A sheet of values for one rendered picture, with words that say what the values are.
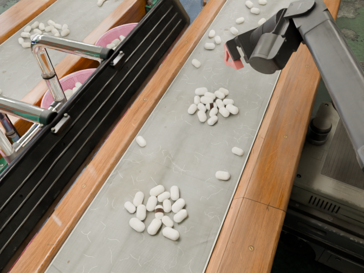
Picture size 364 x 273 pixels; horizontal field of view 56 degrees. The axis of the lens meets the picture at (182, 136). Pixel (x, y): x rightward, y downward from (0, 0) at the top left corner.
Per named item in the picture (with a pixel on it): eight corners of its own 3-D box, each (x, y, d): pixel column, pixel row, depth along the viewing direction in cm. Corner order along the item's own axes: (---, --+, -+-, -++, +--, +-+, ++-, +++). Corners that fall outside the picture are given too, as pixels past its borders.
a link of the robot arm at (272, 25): (307, 16, 68) (285, -1, 66) (294, 44, 66) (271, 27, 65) (287, 30, 74) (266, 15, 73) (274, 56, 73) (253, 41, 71)
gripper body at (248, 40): (279, 49, 81) (299, 37, 74) (245, 65, 78) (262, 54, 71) (268, 24, 80) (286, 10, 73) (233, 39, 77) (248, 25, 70)
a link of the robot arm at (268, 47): (337, 28, 65) (317, -5, 61) (314, 78, 63) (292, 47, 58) (284, 37, 75) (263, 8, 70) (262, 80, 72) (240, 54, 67)
